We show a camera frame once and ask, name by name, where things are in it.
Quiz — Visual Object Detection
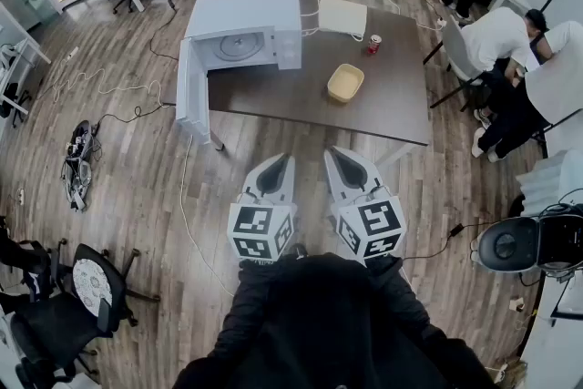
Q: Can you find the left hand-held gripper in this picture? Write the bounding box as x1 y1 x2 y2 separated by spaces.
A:
227 152 300 263

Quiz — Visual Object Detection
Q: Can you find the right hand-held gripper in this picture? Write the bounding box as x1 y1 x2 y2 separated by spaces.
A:
322 144 408 267

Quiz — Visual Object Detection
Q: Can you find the yellow food container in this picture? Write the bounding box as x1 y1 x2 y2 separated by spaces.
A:
326 63 365 106

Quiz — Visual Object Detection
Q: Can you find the white microwave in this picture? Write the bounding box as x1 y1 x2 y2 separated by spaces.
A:
175 0 304 147

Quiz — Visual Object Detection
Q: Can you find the person's left forearm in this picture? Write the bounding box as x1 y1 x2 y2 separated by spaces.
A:
213 257 286 361

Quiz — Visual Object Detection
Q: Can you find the person's right forearm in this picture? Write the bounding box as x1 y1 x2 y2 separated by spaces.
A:
363 255 461 361

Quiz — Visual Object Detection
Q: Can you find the person's black jacket torso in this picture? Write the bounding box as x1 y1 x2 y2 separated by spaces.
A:
171 252 500 389

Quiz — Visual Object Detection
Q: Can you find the cream flat box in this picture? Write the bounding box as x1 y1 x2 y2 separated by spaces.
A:
316 0 369 44

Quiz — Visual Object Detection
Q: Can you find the grey chair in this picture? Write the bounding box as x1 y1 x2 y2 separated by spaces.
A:
429 15 492 111

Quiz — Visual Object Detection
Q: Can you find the black and white headset device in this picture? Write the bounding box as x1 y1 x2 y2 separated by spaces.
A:
471 202 583 282

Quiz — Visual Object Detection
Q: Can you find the stack of white foam sheets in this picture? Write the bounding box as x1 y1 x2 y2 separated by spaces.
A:
516 148 583 218

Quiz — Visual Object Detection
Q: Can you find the white chair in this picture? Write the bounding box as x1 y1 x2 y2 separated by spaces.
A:
523 57 583 159

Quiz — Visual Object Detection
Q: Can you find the black office chair patterned cushion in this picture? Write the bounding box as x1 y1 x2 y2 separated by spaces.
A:
0 236 161 389

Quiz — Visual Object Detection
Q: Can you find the long white floor cable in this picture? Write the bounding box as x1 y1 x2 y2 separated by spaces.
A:
178 134 236 299

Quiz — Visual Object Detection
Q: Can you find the black floor cable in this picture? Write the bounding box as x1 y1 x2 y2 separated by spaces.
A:
92 103 177 128

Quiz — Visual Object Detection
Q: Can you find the wavy white floor cable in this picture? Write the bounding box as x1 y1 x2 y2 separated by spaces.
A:
37 57 165 107

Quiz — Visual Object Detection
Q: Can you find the tangled pile of cables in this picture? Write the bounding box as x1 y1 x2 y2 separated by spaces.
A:
60 119 103 214

